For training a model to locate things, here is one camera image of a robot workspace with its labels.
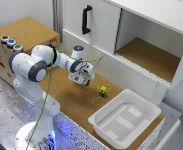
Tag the blue button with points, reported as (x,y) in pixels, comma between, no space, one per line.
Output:
(11,42)

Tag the white sliding door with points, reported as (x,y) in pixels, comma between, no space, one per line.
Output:
(101,26)

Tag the white plastic box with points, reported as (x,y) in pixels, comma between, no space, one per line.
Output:
(124,120)

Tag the yellow block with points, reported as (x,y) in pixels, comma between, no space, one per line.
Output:
(103,90)

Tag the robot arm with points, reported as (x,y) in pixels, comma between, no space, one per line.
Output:
(27,65)

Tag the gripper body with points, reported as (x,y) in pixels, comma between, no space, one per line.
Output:
(80,74)

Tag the white cabinet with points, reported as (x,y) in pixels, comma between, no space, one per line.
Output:
(147,50)

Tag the green button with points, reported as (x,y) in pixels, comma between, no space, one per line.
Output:
(17,47)

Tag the wooden drawer box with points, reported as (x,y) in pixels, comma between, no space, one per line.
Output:
(24,31)

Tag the red button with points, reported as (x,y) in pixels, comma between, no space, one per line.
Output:
(4,38)

